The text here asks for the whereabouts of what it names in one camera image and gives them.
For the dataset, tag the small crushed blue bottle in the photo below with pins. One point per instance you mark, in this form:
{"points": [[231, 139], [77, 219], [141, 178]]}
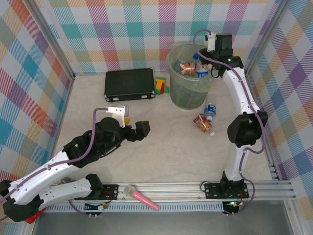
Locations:
{"points": [[202, 73]]}

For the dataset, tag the pink microphone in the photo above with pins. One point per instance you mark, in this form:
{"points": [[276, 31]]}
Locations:
{"points": [[144, 198]]}

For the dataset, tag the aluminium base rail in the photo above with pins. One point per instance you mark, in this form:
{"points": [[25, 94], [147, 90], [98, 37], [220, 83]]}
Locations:
{"points": [[171, 191]]}

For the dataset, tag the white bottle cap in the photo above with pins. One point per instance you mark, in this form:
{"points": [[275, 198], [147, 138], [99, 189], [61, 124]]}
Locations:
{"points": [[212, 133]]}

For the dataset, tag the aluminium frame post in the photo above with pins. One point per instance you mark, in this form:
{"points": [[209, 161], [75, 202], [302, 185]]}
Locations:
{"points": [[265, 36], [53, 41]]}

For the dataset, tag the green translucent bin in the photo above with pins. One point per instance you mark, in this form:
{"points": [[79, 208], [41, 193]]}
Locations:
{"points": [[188, 98]]}

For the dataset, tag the small circuit board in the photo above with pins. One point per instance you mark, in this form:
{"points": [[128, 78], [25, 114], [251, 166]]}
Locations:
{"points": [[232, 204], [102, 207]]}

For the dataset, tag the red glitter stick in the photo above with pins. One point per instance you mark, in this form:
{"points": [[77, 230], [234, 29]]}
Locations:
{"points": [[31, 219]]}

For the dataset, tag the aluminium frame side rail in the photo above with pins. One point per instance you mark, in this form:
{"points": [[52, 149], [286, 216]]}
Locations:
{"points": [[61, 117], [272, 161]]}

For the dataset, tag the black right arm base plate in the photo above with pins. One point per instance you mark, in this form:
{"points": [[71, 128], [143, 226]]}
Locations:
{"points": [[212, 191]]}

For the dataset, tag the red snack wrapper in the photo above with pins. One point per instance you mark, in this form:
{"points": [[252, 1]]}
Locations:
{"points": [[202, 123]]}

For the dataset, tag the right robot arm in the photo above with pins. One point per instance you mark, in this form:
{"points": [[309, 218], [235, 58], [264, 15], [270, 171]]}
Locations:
{"points": [[238, 90]]}

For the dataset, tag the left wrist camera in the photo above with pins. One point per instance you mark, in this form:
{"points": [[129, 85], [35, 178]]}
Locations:
{"points": [[117, 111]]}

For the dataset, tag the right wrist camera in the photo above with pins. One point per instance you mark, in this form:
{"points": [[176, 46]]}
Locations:
{"points": [[210, 44]]}

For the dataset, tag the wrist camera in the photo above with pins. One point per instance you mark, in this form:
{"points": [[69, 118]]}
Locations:
{"points": [[117, 111], [210, 44]]}

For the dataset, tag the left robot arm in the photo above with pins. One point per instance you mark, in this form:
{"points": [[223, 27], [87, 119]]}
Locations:
{"points": [[36, 176]]}

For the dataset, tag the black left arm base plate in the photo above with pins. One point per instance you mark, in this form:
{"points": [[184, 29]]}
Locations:
{"points": [[111, 191]]}

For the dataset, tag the blue label water bottle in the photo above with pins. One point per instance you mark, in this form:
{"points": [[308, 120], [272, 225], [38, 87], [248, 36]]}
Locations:
{"points": [[210, 109]]}

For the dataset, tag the green toy block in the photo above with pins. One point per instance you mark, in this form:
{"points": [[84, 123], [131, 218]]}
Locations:
{"points": [[166, 90]]}

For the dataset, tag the multicolour toy block stack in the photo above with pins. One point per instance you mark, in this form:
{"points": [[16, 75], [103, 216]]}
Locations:
{"points": [[160, 85]]}

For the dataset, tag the black ribbed hard case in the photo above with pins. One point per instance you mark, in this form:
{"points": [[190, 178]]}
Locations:
{"points": [[129, 83]]}

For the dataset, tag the brown label bottle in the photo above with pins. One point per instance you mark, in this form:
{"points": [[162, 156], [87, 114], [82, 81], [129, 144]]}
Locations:
{"points": [[187, 68]]}

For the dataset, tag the blue label bottle blue cap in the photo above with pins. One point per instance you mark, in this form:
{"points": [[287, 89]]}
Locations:
{"points": [[195, 56]]}

